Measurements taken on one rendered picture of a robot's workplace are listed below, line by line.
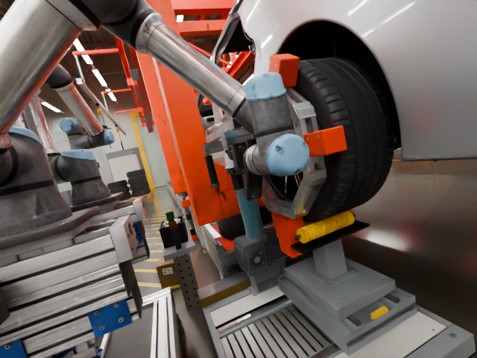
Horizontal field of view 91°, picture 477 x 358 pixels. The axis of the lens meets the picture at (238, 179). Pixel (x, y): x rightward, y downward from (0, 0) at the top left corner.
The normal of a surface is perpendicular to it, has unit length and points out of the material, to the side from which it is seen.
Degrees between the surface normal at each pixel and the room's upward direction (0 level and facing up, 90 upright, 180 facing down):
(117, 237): 90
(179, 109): 90
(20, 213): 73
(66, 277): 90
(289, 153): 90
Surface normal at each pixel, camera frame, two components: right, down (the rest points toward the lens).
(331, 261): 0.33, 0.03
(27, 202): 0.55, -0.36
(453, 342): -0.23, -0.97
